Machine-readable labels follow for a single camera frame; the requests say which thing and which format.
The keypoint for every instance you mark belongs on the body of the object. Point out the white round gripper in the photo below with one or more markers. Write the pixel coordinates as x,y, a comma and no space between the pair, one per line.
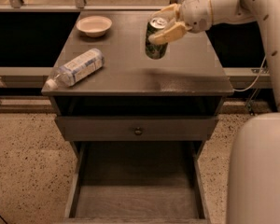
196,12

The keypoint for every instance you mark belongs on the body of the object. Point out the green soda can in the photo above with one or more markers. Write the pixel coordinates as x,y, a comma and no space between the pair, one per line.
153,26

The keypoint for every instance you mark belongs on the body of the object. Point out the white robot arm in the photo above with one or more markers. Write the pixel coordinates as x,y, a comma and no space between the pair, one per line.
254,174

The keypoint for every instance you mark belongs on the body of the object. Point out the grey wooden drawer cabinet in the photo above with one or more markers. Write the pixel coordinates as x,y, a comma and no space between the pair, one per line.
188,81

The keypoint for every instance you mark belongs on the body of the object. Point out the round dark drawer knob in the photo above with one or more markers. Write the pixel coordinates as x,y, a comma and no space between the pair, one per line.
138,131

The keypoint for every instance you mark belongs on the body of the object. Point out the grey top drawer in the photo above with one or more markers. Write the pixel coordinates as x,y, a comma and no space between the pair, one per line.
122,128

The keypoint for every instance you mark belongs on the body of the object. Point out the open grey middle drawer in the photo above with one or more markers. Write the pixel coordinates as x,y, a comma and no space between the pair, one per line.
136,183

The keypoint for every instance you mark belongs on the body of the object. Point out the white ceramic bowl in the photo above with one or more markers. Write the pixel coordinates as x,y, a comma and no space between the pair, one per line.
94,26

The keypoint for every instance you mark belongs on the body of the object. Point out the clear plastic water bottle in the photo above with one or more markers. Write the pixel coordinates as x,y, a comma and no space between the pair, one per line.
71,73

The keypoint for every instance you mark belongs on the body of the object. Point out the metal railing frame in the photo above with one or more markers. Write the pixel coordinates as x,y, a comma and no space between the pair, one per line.
30,77

